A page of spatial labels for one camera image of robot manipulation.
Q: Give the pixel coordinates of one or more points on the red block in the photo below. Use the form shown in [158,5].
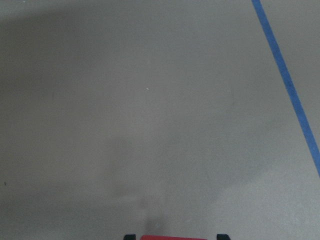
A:
[159,237]

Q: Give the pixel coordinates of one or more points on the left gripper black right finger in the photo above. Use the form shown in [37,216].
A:
[222,237]

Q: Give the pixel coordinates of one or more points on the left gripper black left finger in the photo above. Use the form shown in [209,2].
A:
[129,237]

